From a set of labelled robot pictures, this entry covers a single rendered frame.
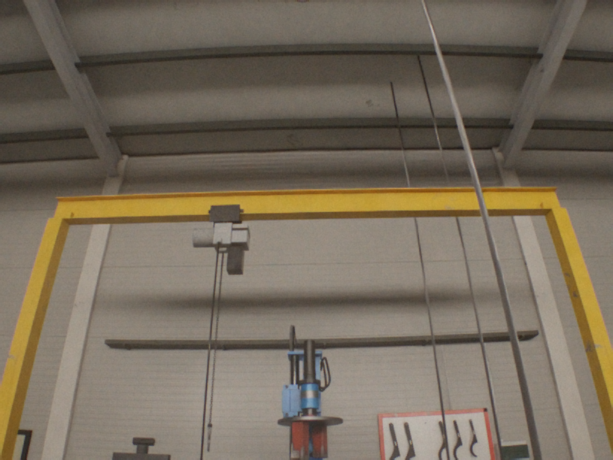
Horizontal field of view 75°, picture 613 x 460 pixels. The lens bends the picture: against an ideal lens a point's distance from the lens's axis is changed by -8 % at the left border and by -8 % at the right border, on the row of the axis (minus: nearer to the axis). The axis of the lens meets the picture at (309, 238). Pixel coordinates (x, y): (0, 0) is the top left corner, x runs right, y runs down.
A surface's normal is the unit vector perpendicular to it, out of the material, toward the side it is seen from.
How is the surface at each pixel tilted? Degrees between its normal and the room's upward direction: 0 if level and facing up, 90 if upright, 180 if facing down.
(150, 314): 90
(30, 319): 90
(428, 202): 90
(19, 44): 173
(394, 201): 90
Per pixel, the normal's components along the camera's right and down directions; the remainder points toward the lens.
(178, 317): -0.01, -0.49
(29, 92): 0.01, 0.81
